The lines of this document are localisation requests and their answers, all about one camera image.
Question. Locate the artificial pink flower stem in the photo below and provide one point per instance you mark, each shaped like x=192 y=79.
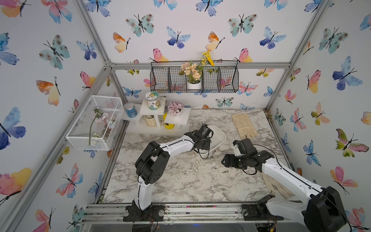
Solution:
x=98 y=117

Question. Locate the white pot flower bouquet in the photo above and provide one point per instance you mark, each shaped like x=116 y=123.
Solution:
x=194 y=71

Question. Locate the beige work glove far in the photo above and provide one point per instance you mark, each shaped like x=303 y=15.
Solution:
x=244 y=126

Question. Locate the green lidded jar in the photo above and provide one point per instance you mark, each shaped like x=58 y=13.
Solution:
x=153 y=100

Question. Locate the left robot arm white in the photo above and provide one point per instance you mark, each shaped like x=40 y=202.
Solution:
x=152 y=163

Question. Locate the black wire wall basket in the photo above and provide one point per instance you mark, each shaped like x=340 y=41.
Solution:
x=222 y=78

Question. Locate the white tiered wooden shelf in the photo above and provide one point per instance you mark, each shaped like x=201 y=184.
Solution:
x=138 y=125

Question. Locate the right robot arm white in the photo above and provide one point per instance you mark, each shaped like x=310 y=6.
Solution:
x=319 y=209

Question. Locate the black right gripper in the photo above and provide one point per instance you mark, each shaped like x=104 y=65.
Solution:
x=231 y=163

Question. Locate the yellow plastic bottle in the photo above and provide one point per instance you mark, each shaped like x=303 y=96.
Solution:
x=167 y=125

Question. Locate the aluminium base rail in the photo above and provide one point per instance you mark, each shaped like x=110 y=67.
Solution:
x=181 y=213

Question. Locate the white wire mesh box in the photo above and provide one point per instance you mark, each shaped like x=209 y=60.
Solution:
x=78 y=134

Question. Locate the white plastic storage box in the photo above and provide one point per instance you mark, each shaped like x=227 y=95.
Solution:
x=217 y=138

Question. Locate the cream bubble pot with succulent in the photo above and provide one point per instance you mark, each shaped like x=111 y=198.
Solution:
x=150 y=120

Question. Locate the blue can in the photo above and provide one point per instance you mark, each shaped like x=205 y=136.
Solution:
x=130 y=109

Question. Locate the white pot pink flowers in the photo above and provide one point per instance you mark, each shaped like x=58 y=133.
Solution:
x=175 y=108

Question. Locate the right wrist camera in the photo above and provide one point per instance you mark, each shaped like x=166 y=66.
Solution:
x=236 y=149

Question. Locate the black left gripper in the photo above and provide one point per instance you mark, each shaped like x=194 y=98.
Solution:
x=206 y=145

